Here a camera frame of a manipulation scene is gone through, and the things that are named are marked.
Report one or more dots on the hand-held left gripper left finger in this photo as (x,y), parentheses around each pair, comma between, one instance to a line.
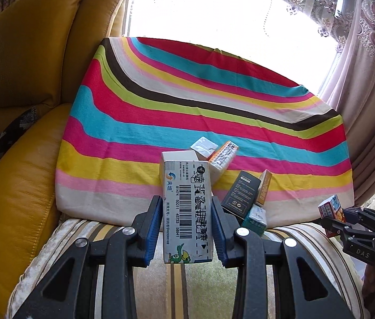
(152,229)

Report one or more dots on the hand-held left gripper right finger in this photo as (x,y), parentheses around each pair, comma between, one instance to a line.
(220,232)

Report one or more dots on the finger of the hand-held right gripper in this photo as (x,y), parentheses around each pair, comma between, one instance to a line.
(370,217)
(353,232)

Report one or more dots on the red and blue box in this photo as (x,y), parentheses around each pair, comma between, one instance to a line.
(330,211)

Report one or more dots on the teal green box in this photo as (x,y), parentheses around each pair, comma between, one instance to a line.
(255,221)

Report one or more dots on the cream box with barcode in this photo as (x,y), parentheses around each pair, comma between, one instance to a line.
(187,206)

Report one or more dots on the black box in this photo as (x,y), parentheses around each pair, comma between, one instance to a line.
(240,192)

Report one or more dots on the tan and orange box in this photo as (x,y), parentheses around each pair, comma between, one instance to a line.
(264,186)

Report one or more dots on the orange tissue pack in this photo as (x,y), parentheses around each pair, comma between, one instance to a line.
(222,159)

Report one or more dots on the small white sachet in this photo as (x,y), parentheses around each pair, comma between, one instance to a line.
(204,148)

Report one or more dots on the striped plush seat cushion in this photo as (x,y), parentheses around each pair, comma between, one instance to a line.
(190,289)

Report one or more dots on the colourful striped cloth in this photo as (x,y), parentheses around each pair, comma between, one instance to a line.
(207,106)

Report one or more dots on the mauve drape curtain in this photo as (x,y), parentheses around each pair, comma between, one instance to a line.
(366,89)

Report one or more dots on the yellow leather sofa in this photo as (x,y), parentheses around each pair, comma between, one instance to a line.
(24,56)

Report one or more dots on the floral lace sheer curtain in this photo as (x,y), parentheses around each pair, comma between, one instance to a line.
(307,0)

